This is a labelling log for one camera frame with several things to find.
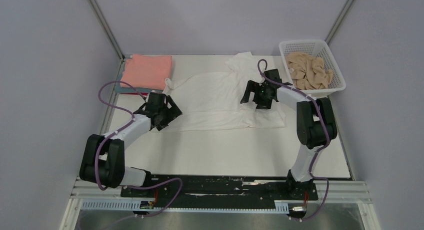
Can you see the white t-shirt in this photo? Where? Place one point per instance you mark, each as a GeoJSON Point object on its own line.
{"type": "Point", "coordinates": [212, 101]}

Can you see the white plastic basket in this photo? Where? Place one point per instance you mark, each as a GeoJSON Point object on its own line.
{"type": "Point", "coordinates": [315, 48]}

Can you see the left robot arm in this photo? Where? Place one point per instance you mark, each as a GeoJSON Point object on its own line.
{"type": "Point", "coordinates": [103, 160]}

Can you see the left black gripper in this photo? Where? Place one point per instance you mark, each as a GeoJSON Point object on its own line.
{"type": "Point", "coordinates": [173, 112]}

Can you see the beige crumpled t-shirt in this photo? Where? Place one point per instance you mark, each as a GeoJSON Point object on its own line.
{"type": "Point", "coordinates": [308, 72]}

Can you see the folded red t-shirt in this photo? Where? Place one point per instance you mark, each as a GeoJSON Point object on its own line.
{"type": "Point", "coordinates": [144, 94]}

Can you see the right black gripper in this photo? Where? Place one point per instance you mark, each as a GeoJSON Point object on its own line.
{"type": "Point", "coordinates": [252, 86]}

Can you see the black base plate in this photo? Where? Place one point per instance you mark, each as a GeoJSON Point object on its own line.
{"type": "Point", "coordinates": [219, 191]}

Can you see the left aluminium corner post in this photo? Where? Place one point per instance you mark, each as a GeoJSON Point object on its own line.
{"type": "Point", "coordinates": [106, 28]}

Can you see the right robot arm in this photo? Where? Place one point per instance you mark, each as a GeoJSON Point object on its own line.
{"type": "Point", "coordinates": [315, 122]}

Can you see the right aluminium corner post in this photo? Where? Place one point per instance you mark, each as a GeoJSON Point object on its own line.
{"type": "Point", "coordinates": [339, 20]}

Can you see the aluminium corner post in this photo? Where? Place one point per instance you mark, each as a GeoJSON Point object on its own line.
{"type": "Point", "coordinates": [106, 28]}
{"type": "Point", "coordinates": [339, 20]}

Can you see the white slotted cable duct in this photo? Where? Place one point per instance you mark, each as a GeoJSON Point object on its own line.
{"type": "Point", "coordinates": [140, 205]}

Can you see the folded pink t-shirt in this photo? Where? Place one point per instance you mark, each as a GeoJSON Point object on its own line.
{"type": "Point", "coordinates": [149, 72]}

